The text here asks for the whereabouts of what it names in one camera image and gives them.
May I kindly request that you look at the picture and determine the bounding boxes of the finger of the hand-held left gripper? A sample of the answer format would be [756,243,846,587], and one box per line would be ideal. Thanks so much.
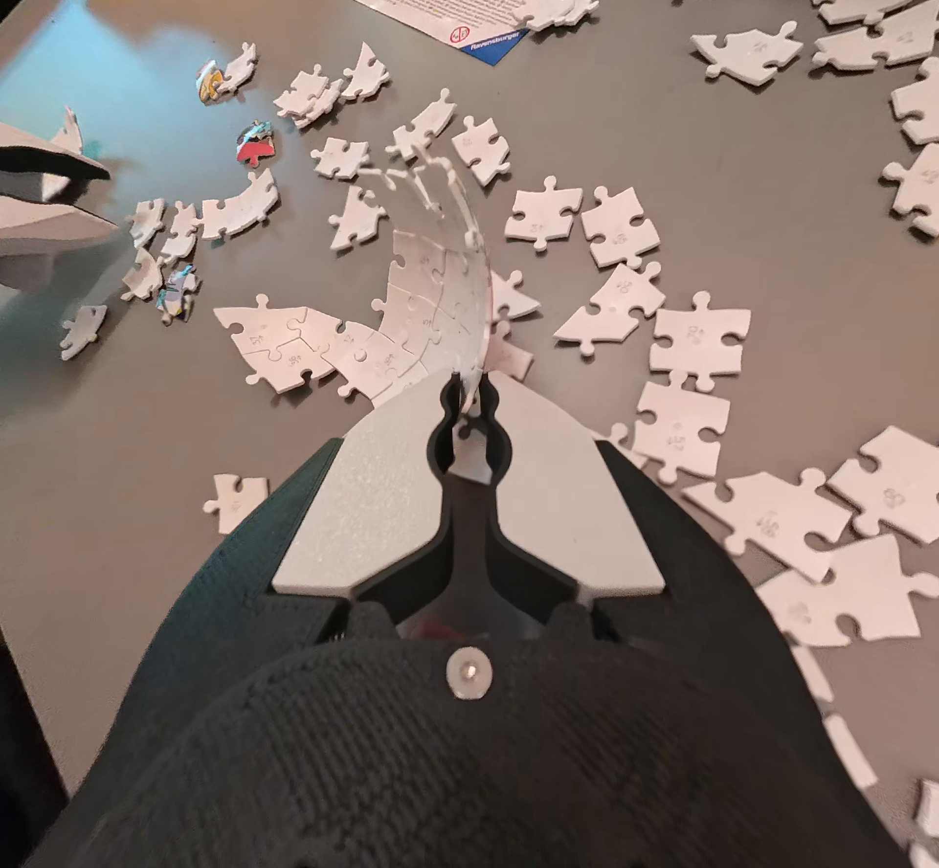
[0,189,120,250]
[0,121,112,184]

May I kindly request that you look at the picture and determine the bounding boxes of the red and teal puzzle piece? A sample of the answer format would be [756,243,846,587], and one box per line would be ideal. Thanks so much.
[236,120,278,168]

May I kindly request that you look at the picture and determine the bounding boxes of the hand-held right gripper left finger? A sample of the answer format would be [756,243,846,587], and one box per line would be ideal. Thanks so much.
[271,373,465,624]

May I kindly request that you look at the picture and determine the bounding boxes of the person's black clothing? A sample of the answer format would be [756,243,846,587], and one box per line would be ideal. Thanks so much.
[0,626,70,868]

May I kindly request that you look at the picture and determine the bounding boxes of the blue and white puzzle piece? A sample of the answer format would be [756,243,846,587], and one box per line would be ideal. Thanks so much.
[156,265,201,326]

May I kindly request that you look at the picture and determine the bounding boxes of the white puzzle pieces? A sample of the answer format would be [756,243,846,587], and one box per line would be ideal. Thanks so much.
[59,0,939,868]

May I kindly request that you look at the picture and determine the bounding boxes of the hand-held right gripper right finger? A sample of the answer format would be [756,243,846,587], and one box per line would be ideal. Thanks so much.
[480,371,667,624]

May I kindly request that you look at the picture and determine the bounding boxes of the joined pair of puzzle pieces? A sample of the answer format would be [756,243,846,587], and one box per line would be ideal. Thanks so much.
[200,167,281,242]

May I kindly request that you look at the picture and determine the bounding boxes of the assembled curved puzzle section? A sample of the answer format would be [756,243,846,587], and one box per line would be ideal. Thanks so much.
[323,153,537,482]

